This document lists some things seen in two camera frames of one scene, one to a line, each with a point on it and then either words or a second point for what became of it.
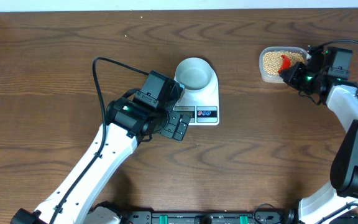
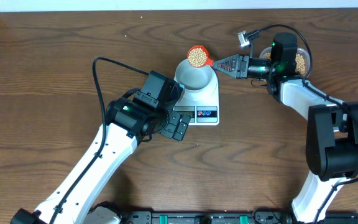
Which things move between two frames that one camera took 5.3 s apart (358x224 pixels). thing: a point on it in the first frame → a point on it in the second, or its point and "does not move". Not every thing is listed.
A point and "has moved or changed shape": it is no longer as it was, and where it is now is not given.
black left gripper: (169, 130) does not move
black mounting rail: (269, 216) does not move
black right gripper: (291, 78) → (240, 73)
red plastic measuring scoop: (286, 63) has moved or changed shape
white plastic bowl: (194, 73) does not move
